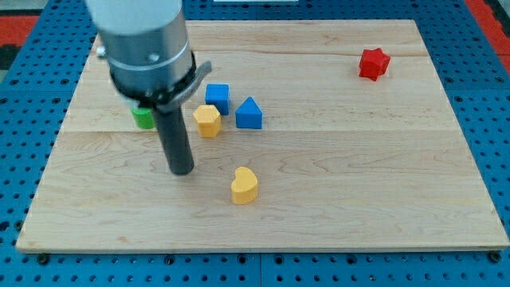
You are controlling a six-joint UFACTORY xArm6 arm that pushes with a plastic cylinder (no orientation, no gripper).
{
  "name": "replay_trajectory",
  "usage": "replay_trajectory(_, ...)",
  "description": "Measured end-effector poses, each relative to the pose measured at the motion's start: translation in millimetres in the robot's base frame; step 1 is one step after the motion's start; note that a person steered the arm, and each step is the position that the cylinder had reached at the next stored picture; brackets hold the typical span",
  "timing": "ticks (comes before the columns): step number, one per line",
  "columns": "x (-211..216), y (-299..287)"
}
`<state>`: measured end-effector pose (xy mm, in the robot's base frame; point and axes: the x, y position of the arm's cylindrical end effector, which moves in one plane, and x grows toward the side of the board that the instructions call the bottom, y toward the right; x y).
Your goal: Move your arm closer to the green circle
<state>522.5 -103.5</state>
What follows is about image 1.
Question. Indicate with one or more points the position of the yellow hexagon block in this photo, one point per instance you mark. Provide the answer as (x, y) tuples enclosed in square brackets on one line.
[(208, 120)]

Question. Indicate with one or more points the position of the light wooden board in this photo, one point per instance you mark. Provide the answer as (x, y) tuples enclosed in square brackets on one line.
[(344, 163)]

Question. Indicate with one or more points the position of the yellow heart block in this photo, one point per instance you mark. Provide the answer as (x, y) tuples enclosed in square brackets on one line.
[(244, 188)]

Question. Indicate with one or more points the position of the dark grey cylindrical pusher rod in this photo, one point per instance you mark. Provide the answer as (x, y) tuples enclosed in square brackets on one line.
[(174, 139)]

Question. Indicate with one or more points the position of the green cylinder block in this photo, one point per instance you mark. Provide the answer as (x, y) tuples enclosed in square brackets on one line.
[(143, 118)]

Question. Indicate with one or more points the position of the blue cube block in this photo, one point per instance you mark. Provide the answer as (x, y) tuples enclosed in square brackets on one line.
[(219, 96)]

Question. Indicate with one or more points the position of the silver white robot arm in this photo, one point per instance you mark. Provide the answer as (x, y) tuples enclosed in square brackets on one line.
[(148, 51)]

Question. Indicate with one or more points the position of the blue triangle block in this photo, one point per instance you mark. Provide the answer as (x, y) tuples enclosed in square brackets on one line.
[(249, 115)]

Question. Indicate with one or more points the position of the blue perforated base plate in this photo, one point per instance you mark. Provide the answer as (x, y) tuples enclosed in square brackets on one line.
[(36, 92)]

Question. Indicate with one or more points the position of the red star block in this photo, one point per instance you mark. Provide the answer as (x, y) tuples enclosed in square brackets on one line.
[(373, 63)]

